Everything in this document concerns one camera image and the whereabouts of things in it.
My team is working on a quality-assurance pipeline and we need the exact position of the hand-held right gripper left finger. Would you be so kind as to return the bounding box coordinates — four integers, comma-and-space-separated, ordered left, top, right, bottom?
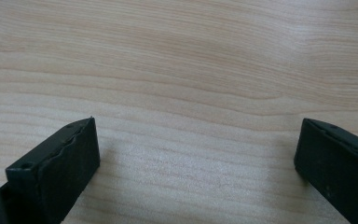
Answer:
0, 116, 101, 224

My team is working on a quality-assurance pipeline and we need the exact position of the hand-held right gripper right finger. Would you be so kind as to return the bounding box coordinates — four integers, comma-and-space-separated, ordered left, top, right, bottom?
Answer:
294, 118, 358, 224

